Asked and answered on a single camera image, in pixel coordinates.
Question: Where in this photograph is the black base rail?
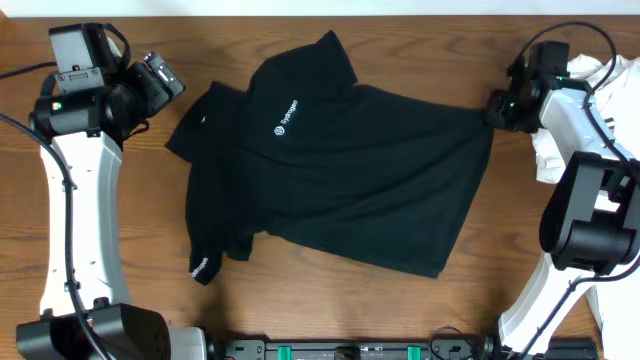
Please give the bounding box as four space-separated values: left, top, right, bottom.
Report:
215 338 519 360

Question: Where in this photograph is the white t-shirt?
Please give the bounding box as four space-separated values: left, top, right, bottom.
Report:
530 52 640 360

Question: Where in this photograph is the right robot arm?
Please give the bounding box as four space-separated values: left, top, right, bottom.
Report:
487 75 639 359

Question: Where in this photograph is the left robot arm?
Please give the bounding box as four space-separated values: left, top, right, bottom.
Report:
16 53 208 359

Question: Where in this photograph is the black polo shirt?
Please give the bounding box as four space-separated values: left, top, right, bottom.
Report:
166 32 493 284

